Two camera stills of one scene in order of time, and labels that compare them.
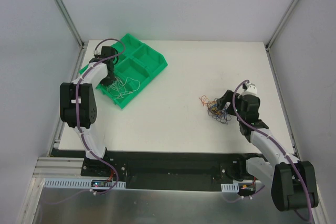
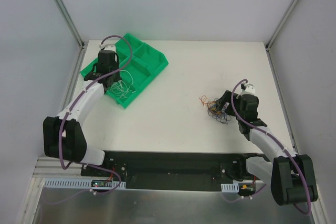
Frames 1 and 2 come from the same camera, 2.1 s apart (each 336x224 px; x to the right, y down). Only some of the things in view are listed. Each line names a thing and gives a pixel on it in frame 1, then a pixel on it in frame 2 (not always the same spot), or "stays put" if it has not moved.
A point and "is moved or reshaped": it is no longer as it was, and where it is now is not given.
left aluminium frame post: [64, 10] stays put
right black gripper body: [228, 100] stays put
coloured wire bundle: [220, 115] stays put
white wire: [117, 89] is moved or reshaped
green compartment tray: [136, 63] stays put
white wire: [138, 81] → [133, 79]
